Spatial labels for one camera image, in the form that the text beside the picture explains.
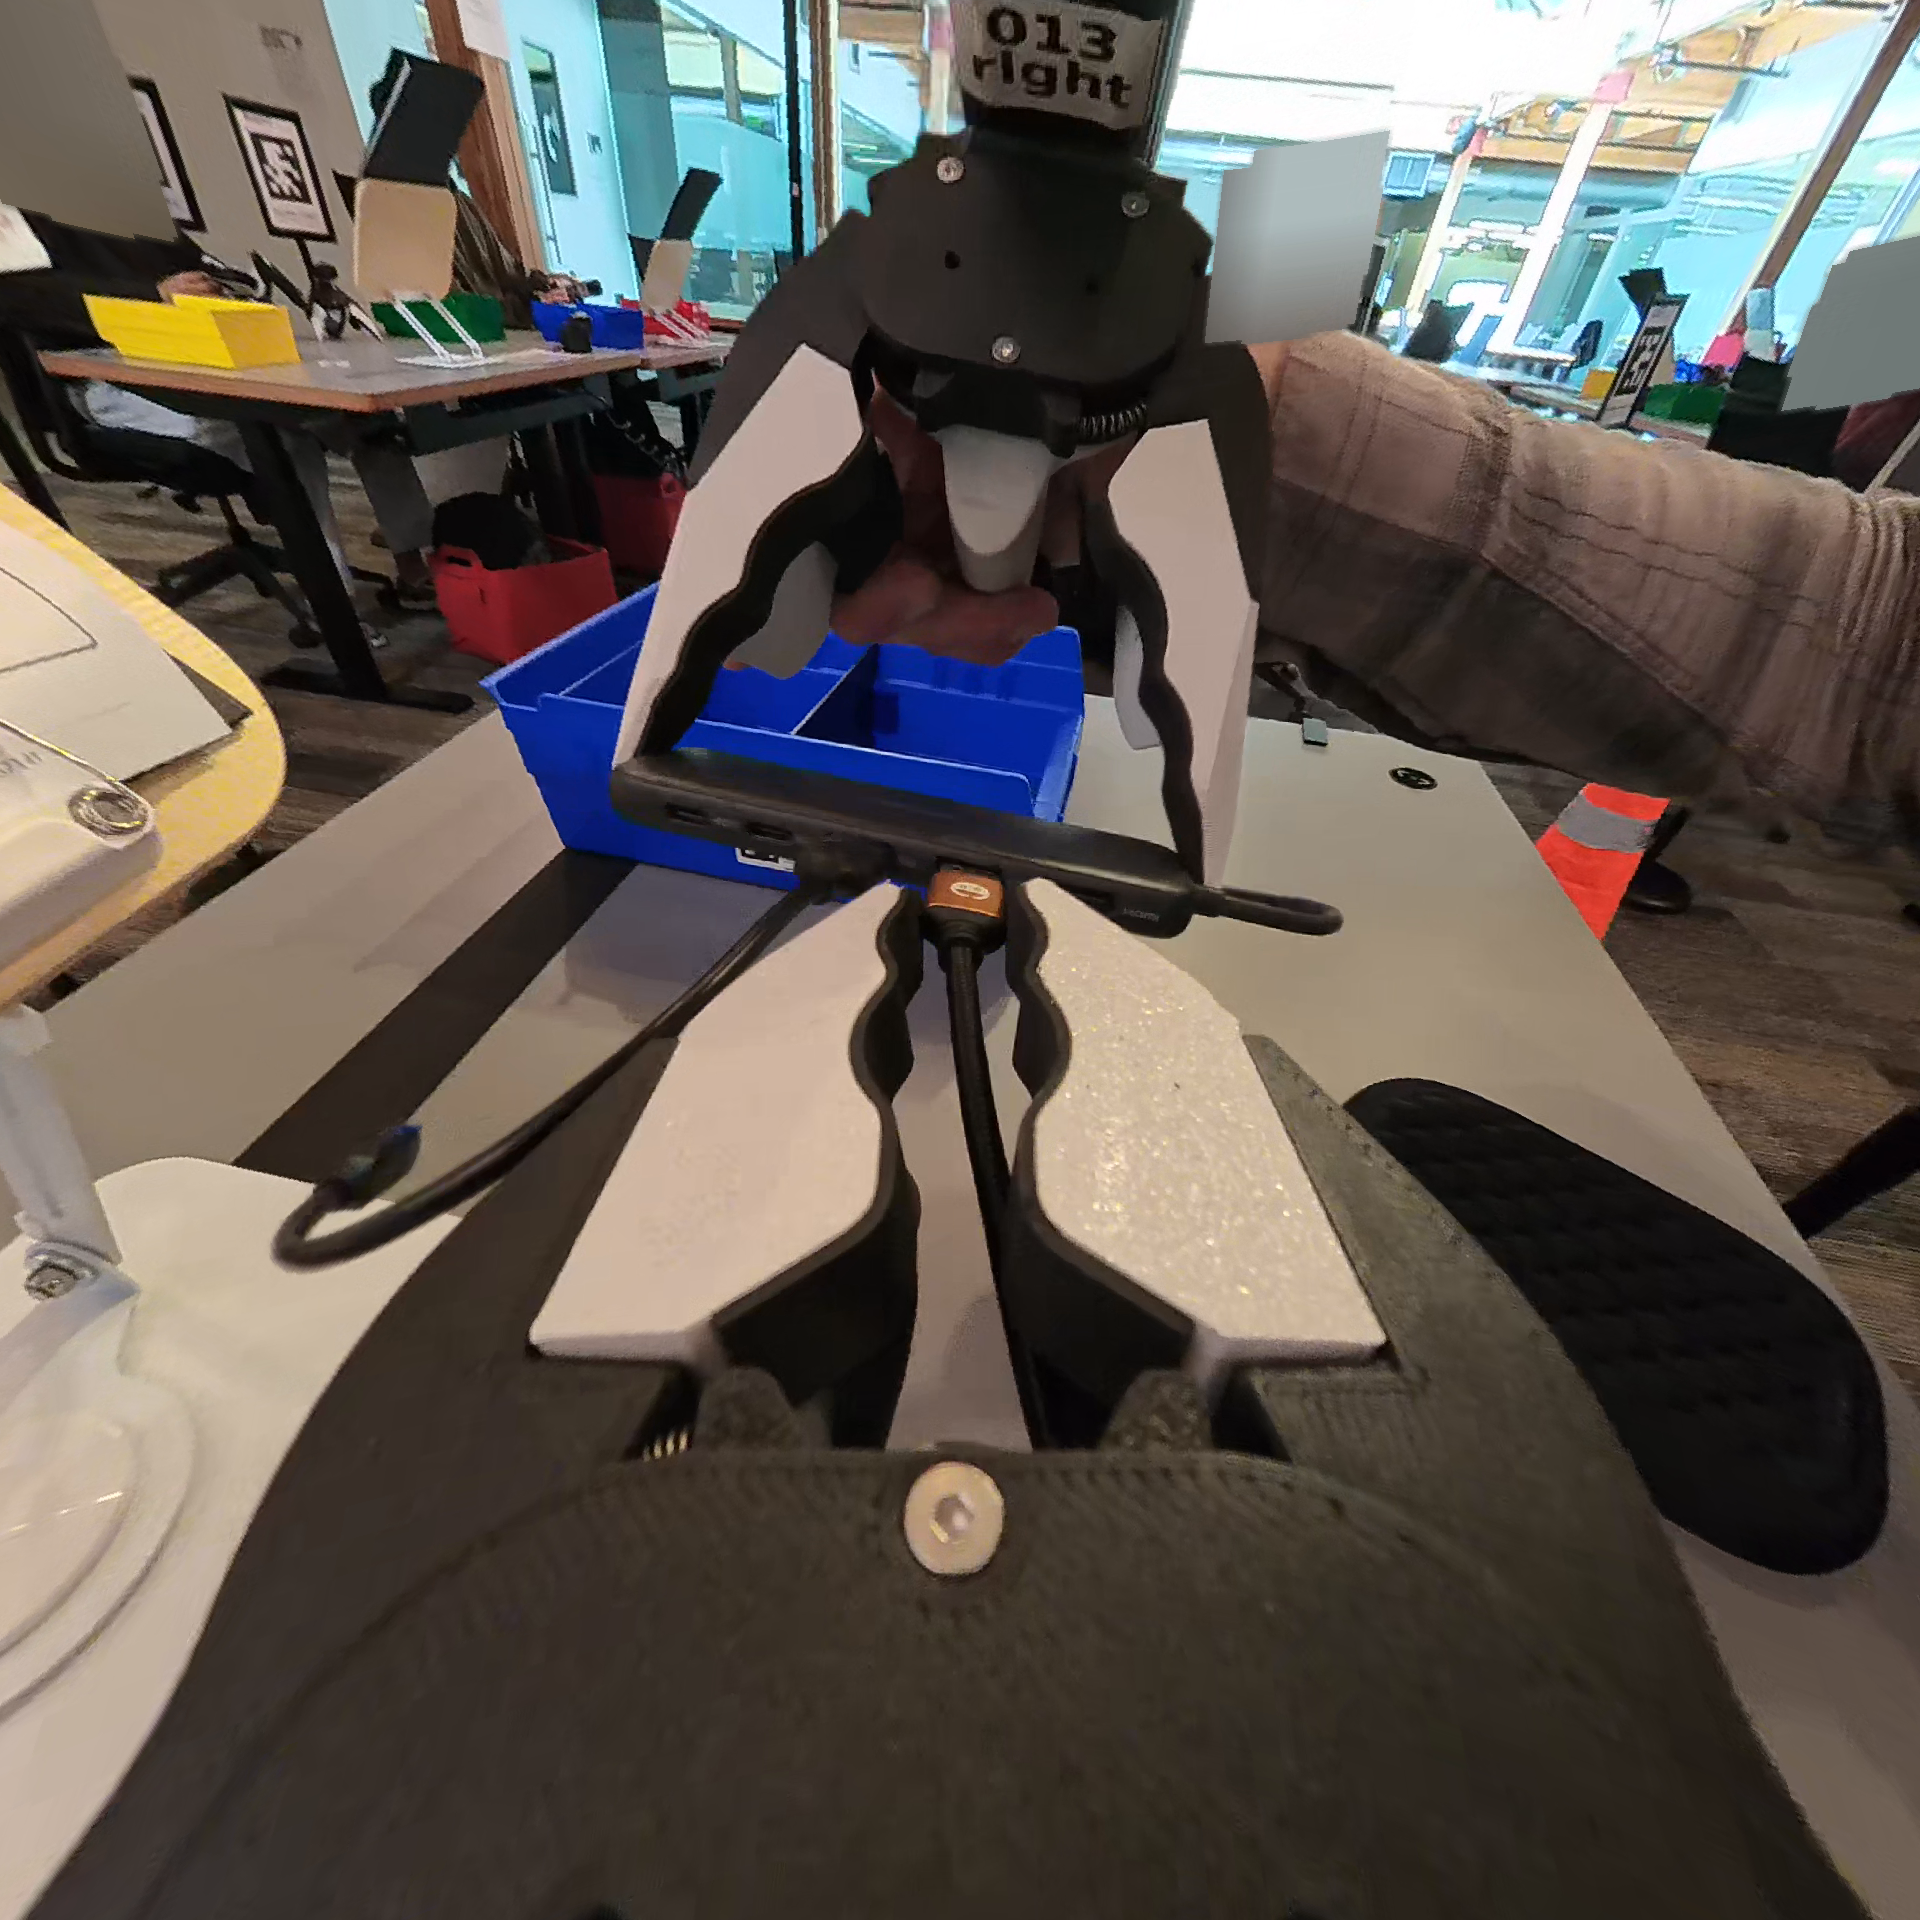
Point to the slim black usb hub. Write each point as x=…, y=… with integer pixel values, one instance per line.
x=896, y=836

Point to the red plastic bin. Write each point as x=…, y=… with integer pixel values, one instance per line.
x=517, y=603

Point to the yellow plastic bin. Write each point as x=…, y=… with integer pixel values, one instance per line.
x=190, y=332

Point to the instruction sheet on stand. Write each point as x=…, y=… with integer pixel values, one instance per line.
x=228, y=815

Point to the green plastic bin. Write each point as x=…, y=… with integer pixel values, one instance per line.
x=444, y=317

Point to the white stand base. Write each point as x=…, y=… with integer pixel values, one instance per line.
x=180, y=1412

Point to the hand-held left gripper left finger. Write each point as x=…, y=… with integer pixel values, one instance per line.
x=707, y=1198

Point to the wooden work table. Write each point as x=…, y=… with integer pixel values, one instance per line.
x=391, y=381

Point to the person's right forearm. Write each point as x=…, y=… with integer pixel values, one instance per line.
x=1619, y=586

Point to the person's right hand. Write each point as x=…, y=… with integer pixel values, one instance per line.
x=915, y=603

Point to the black wrist rest pad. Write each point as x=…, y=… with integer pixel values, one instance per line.
x=1634, y=1323

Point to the blue plastic bin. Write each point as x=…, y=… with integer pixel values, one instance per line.
x=569, y=748

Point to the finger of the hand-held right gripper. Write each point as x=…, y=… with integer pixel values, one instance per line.
x=720, y=572
x=1202, y=603

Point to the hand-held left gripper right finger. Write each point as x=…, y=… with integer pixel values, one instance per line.
x=1202, y=1198

